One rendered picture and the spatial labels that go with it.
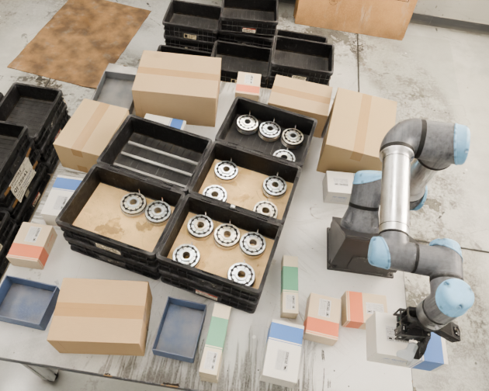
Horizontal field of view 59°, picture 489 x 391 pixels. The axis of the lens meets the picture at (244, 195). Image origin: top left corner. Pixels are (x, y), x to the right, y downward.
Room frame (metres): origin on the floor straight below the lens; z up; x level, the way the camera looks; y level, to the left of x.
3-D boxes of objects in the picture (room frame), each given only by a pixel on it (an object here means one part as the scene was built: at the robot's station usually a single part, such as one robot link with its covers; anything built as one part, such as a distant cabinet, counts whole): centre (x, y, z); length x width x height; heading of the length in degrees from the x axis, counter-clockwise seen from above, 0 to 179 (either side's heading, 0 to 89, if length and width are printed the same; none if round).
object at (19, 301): (0.49, 0.74, 0.74); 0.20 x 0.15 x 0.07; 86
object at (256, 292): (0.76, 0.06, 0.92); 0.40 x 0.30 x 0.02; 79
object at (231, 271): (0.66, -0.03, 0.86); 0.10 x 0.10 x 0.01
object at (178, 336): (0.47, 0.16, 0.74); 0.20 x 0.15 x 0.07; 176
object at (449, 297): (0.43, -0.50, 1.41); 0.09 x 0.08 x 0.11; 175
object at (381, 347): (0.43, -0.53, 1.10); 0.20 x 0.12 x 0.09; 89
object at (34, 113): (1.65, 1.32, 0.31); 0.40 x 0.30 x 0.34; 179
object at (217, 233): (0.82, 0.04, 0.86); 0.10 x 0.10 x 0.01
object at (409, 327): (0.43, -0.50, 1.25); 0.09 x 0.08 x 0.12; 89
